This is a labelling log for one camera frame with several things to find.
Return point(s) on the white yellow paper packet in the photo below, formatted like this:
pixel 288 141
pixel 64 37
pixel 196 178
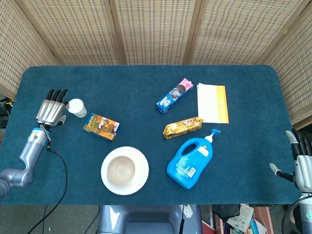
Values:
pixel 210 104

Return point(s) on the orange and blue carton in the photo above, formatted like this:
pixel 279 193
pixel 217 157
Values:
pixel 101 126

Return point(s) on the white paper cup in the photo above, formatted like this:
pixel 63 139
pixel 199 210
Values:
pixel 76 107

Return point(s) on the beige bowl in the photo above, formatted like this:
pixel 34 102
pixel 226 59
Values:
pixel 121 169

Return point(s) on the gold biscuit packet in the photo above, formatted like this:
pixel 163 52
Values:
pixel 182 128

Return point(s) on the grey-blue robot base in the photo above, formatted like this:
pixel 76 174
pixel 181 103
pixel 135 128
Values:
pixel 148 219

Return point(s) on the teal table cloth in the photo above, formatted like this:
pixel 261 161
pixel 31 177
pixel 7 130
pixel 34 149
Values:
pixel 136 97

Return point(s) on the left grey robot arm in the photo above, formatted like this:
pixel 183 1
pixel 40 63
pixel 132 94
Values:
pixel 28 156

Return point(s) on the blue detergent bottle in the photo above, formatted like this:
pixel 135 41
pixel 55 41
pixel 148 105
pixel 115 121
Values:
pixel 187 168

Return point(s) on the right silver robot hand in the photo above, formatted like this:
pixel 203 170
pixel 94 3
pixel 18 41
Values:
pixel 303 168

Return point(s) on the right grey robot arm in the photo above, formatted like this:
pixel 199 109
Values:
pixel 306 214

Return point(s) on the blue cookie box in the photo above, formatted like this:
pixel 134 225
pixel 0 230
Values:
pixel 173 97

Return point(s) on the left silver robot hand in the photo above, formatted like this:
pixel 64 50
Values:
pixel 50 111

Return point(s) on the woven folding screen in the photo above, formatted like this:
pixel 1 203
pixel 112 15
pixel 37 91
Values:
pixel 156 31

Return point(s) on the white plate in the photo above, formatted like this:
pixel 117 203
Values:
pixel 141 170

